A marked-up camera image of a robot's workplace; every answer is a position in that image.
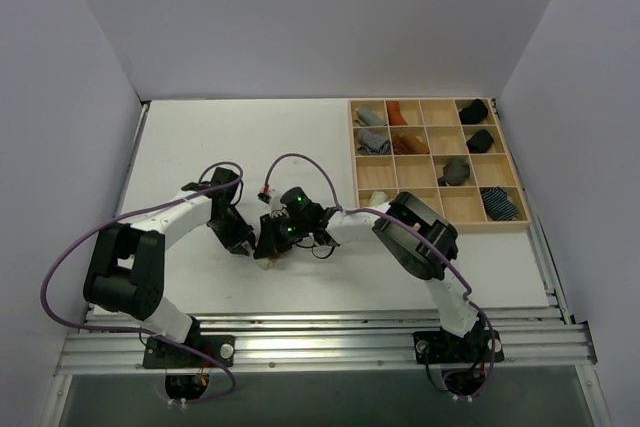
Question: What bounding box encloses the pink underwear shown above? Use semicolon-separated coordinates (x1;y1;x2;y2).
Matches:
253;250;288;270

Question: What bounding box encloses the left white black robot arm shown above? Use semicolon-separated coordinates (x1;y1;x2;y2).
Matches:
83;166;256;366

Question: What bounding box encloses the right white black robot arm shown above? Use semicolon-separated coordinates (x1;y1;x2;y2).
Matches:
252;187;480;360

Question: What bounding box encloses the grey striped rolled cloth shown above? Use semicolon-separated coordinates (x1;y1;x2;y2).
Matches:
356;129;392;156

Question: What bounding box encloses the orange rolled cloth lower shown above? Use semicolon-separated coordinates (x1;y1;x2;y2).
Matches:
391;133;429;155

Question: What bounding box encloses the orange rolled cloth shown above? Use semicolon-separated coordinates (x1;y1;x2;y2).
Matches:
386;101;408;126
391;133;429;155

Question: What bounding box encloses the orange rolled cloth upper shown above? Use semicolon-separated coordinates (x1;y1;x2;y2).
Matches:
386;101;408;126

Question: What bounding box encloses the dark grey rolled cloth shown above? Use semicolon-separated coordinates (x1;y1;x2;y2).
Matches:
438;157;471;187

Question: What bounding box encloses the wooden compartment tray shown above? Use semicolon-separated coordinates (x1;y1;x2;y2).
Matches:
348;97;530;234

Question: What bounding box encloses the blue striped rolled cloth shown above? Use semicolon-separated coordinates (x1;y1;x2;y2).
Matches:
480;187;518;222

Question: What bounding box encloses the black rolled cloth lower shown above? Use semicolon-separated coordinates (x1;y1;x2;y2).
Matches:
466;129;495;154

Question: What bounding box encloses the black rolled cloth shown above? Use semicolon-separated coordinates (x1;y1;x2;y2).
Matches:
458;98;489;125
466;129;495;154

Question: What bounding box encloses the black rolled cloth upper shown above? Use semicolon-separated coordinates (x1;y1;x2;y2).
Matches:
458;98;489;125

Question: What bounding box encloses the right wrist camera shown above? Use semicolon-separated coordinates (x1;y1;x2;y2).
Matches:
257;187;310;217

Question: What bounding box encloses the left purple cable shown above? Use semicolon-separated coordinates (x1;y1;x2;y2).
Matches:
39;161;246;406

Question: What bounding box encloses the purple cable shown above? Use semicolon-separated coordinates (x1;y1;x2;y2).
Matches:
39;161;246;406
262;152;497;393

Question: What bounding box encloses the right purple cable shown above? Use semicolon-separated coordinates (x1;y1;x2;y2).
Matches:
262;152;497;393

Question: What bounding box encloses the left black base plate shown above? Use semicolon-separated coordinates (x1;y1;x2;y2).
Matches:
142;335;236;370

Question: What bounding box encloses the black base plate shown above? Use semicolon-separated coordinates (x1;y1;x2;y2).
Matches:
412;329;492;364
142;335;236;370

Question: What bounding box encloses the aluminium frame rail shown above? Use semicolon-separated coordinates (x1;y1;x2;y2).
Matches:
57;305;597;375

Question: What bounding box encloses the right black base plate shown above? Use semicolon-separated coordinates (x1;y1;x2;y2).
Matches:
412;329;492;364

